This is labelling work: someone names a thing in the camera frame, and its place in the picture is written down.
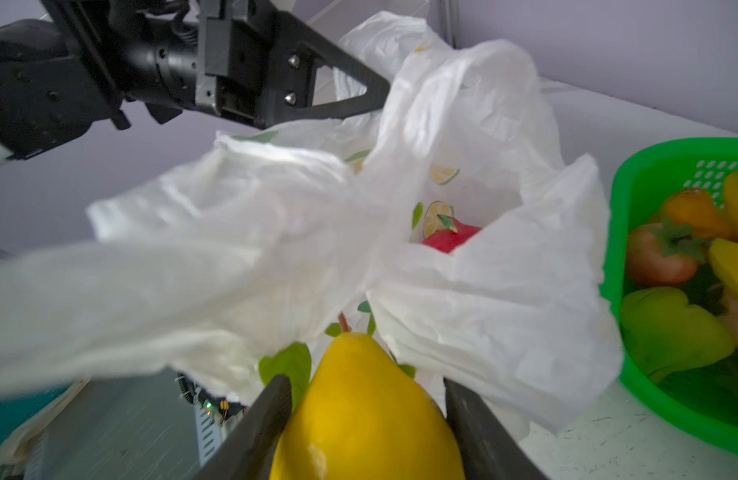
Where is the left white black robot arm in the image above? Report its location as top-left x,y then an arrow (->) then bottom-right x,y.
0,1 -> 390,164

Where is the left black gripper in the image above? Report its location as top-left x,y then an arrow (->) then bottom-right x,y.
107,1 -> 390,129

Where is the white plastic bag lemon print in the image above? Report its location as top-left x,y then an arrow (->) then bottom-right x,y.
0,12 -> 623,432

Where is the fake pink dragon fruit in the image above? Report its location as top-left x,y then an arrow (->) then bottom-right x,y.
422,214 -> 481,254

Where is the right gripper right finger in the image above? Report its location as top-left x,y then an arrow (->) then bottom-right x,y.
443,378 -> 547,480

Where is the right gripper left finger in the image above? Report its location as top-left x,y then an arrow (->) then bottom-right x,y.
193,375 -> 293,480

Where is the green plastic fruit basket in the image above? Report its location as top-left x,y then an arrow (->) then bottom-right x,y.
600,138 -> 738,456

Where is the fake green apple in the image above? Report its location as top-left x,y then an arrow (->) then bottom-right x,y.
619,287 -> 735,384

